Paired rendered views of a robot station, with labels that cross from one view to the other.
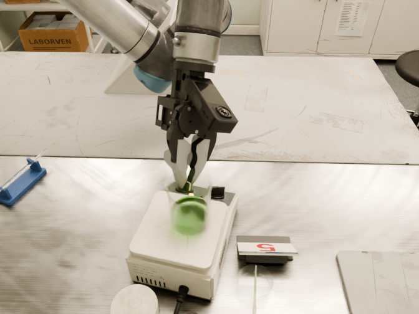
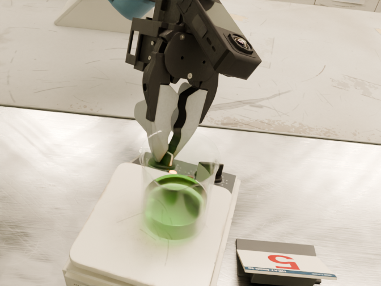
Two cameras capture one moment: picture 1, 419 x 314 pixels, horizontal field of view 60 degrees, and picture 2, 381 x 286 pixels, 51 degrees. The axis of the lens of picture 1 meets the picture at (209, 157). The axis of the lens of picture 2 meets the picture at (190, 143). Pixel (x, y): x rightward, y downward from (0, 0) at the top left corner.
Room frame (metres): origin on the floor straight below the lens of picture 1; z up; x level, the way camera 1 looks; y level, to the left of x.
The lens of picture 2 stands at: (0.12, 0.04, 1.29)
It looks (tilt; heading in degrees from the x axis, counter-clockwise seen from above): 43 degrees down; 356
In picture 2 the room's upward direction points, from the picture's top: 7 degrees clockwise
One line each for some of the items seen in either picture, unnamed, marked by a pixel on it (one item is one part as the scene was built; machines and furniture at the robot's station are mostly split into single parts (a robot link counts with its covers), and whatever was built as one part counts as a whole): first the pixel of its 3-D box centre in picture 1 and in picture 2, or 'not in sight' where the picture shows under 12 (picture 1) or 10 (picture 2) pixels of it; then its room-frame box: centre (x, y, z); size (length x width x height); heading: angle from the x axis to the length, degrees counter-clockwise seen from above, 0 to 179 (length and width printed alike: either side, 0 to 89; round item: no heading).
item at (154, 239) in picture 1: (180, 227); (157, 223); (0.33, 0.04, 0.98); 0.12 x 0.12 x 0.01; 76
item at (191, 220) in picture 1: (189, 206); (176, 192); (0.33, 0.03, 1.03); 0.07 x 0.06 x 0.08; 170
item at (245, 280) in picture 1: (254, 283); not in sight; (0.28, -0.07, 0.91); 0.06 x 0.06 x 0.02
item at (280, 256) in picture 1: (265, 245); (282, 257); (0.34, -0.09, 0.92); 0.09 x 0.06 x 0.04; 89
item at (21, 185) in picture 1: (20, 179); not in sight; (0.49, 0.36, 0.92); 0.10 x 0.03 x 0.04; 157
